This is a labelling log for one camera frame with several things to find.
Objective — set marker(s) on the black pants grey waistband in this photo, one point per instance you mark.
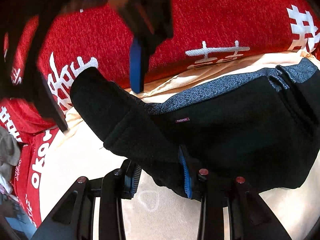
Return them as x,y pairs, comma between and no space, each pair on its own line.
262,125

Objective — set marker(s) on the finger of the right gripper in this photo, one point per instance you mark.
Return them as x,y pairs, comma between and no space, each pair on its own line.
34,87
151,24

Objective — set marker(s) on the red blanket white characters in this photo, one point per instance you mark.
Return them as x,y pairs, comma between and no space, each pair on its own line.
206,32

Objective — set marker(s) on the grey plush toy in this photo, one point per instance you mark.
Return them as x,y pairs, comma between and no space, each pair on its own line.
10,154

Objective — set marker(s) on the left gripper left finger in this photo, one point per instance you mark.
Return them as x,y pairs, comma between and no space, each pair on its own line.
87,201

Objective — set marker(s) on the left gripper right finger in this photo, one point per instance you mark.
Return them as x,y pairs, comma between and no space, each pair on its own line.
234,203

